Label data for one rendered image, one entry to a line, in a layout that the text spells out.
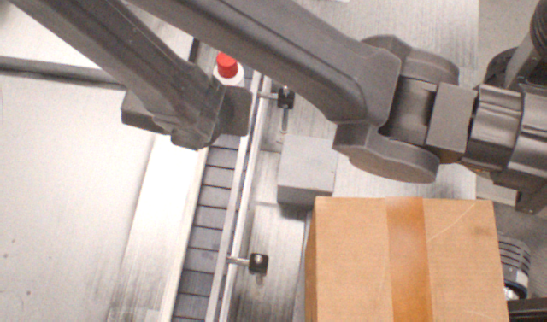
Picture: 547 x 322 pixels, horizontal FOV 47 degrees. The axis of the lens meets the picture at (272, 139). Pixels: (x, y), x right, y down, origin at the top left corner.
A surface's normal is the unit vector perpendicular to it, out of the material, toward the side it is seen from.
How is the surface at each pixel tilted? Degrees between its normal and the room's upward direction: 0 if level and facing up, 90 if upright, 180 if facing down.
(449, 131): 12
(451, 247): 0
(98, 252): 0
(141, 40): 75
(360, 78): 44
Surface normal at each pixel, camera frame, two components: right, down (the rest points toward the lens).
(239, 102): -0.11, 0.25
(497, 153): -0.23, 0.51
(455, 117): -0.05, -0.24
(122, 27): 0.91, 0.18
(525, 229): 0.01, -0.44
